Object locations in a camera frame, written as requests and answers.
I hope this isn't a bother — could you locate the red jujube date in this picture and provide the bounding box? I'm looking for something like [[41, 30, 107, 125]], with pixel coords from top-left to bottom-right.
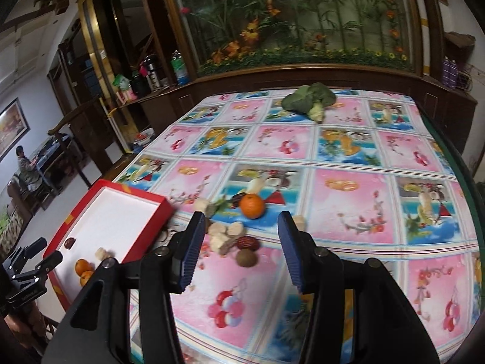
[[236, 236, 261, 251]]

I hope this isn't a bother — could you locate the brown round longan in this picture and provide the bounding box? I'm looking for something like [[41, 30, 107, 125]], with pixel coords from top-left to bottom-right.
[[235, 249, 258, 268]]

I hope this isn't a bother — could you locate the small orange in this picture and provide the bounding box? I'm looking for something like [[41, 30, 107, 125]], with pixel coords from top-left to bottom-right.
[[74, 259, 94, 277], [239, 193, 266, 219]]

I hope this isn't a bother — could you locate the white cut chunk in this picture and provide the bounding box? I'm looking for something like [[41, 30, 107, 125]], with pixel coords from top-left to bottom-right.
[[95, 247, 112, 261]]

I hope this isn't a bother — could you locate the black thermos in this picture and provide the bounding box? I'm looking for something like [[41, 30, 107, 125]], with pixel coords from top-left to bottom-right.
[[144, 55, 161, 91]]

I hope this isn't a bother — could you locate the red white-lined box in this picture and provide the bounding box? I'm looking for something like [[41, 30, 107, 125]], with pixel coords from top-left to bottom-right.
[[43, 179, 174, 310]]

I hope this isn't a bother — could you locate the glass flower display cabinet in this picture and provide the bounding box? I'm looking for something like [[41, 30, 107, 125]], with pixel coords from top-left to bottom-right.
[[165, 0, 422, 77]]

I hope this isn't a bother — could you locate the dark wooden chair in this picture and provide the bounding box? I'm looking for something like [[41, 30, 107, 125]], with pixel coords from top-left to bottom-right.
[[48, 94, 127, 188]]

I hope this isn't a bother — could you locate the framed landscape painting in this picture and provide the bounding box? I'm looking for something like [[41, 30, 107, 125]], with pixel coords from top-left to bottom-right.
[[0, 98, 30, 160]]

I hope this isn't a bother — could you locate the fruit pattern tablecloth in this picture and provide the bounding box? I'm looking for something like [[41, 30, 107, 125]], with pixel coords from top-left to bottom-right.
[[117, 89, 484, 363]]

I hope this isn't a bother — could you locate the large orange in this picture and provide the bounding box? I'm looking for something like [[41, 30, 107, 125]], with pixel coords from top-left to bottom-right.
[[80, 270, 94, 287]]

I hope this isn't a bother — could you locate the beige cut chunk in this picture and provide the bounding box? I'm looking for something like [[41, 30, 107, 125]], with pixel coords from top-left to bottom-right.
[[193, 198, 218, 219]]

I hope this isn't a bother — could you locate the seated person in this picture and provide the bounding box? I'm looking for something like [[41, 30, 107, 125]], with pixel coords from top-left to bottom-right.
[[16, 146, 43, 192]]

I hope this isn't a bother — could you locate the green plastic bottle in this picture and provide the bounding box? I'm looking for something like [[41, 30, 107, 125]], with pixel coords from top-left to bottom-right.
[[171, 50, 190, 86]]

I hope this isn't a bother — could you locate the green bok choy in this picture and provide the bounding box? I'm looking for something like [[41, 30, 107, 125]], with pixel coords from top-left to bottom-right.
[[281, 82, 336, 123]]

